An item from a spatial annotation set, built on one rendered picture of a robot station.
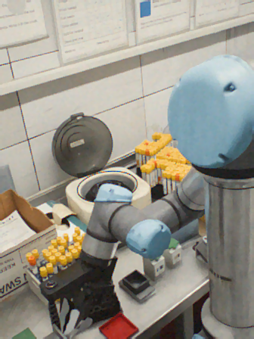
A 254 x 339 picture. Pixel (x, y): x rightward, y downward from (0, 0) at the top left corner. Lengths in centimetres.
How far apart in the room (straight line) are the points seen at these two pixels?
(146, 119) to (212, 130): 126
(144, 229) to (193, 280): 40
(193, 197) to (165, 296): 38
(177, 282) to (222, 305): 50
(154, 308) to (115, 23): 97
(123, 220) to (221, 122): 41
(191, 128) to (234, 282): 24
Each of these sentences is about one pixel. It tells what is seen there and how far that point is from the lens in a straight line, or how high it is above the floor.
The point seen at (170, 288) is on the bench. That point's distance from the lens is 112.
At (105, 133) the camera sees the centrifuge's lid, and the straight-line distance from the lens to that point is 147.
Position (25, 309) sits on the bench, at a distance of 114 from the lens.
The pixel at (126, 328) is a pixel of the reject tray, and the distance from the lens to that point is 104.
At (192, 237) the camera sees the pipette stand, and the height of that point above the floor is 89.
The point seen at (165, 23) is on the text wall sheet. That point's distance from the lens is 169.
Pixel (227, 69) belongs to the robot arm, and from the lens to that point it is 46.
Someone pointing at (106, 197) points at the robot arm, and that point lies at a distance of 85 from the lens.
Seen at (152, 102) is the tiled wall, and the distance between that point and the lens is 171.
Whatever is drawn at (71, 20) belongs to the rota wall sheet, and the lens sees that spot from 142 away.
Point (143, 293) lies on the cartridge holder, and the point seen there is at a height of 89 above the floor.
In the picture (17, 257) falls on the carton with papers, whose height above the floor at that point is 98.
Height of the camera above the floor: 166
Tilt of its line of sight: 28 degrees down
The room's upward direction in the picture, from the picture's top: 6 degrees counter-clockwise
